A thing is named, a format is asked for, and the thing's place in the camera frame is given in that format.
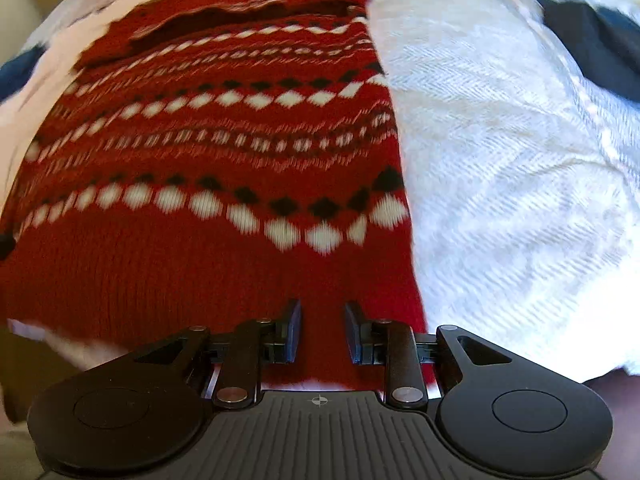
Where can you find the white textured bed blanket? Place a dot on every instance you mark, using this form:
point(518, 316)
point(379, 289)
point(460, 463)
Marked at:
point(500, 160)

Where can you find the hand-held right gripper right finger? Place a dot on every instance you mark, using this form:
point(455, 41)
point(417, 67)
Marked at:
point(351, 332)

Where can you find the red patterned knit sweater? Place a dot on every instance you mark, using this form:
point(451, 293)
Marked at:
point(215, 185)

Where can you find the dark navy cloth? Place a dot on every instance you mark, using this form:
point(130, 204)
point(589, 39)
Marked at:
point(595, 40)

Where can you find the blue folded cloth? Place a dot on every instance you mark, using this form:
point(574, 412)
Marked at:
point(17, 72)

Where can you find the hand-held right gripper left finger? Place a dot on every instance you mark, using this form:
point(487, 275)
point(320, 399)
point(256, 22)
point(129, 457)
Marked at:
point(294, 332)

